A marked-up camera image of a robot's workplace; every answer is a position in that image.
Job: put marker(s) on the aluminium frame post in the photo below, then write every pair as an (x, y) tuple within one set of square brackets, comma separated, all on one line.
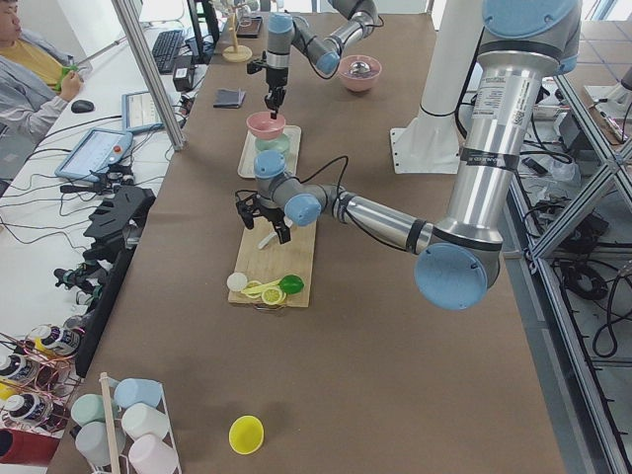
[(135, 36)]

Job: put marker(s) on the bamboo cutting board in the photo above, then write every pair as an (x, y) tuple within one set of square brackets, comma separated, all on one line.
[(278, 260)]

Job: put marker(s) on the black keyboard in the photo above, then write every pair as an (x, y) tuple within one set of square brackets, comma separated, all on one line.
[(165, 50)]

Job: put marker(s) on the seated person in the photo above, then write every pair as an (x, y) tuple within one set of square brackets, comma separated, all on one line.
[(38, 81)]

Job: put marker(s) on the grey folded cloth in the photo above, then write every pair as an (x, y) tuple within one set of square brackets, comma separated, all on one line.
[(229, 99)]

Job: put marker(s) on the blue cup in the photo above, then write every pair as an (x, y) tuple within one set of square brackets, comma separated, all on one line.
[(131, 391)]

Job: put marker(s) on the large pink bowl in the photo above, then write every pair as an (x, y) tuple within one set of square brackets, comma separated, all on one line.
[(360, 85)]

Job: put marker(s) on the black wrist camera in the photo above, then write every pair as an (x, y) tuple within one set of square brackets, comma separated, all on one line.
[(255, 66)]

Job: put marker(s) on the red box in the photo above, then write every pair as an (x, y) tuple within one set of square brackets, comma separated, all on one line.
[(30, 449)]

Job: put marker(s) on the lemon slice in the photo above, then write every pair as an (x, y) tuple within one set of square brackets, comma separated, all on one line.
[(273, 296), (253, 289)]

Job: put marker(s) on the light green bowl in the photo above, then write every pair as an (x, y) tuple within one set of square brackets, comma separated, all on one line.
[(280, 144)]

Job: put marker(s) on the wooden cup rack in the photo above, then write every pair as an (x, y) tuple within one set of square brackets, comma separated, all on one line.
[(119, 441)]

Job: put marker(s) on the blue teach pendant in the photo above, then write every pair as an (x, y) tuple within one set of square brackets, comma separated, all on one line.
[(94, 154)]

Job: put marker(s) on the wooden stand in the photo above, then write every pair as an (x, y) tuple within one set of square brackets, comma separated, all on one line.
[(235, 11)]

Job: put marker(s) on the green lime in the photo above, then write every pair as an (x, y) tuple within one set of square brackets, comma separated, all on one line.
[(291, 284)]

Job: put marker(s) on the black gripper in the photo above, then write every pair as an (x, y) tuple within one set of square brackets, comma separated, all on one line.
[(276, 79), (270, 213)]

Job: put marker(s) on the cream rabbit tray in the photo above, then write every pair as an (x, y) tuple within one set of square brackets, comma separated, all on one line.
[(246, 165)]

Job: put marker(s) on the white cup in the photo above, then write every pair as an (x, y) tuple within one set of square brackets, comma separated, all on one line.
[(141, 419)]

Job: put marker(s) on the small pink bowl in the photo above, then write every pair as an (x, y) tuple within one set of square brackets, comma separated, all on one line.
[(266, 125)]

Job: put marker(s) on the metal ice scoop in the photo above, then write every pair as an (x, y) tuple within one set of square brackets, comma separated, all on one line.
[(360, 69)]

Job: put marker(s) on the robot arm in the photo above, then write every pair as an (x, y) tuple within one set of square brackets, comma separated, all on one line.
[(287, 32), (435, 187)]

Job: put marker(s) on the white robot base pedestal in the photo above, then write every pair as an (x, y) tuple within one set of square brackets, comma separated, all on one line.
[(429, 143)]

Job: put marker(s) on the pink cup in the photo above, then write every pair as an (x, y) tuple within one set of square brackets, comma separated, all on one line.
[(150, 454)]

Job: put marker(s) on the black computer mouse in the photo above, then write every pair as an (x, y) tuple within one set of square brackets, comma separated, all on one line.
[(82, 107)]

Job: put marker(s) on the green cup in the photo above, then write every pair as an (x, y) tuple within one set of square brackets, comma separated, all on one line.
[(88, 408)]

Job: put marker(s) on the grey cup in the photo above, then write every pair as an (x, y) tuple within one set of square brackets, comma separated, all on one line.
[(92, 443)]

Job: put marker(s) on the yellow plastic knife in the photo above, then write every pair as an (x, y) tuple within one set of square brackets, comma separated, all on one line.
[(268, 284)]

